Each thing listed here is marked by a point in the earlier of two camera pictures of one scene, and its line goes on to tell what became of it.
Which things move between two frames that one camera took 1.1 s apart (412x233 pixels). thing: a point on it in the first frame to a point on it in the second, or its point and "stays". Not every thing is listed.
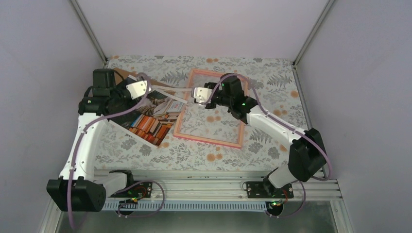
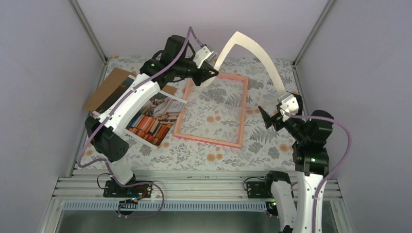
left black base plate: x=143 y=190 stays
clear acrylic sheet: x=216 y=124 stays
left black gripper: x=128 y=106 to x=203 y=74
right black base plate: x=255 y=190 stays
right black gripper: x=208 y=85 to x=267 y=120
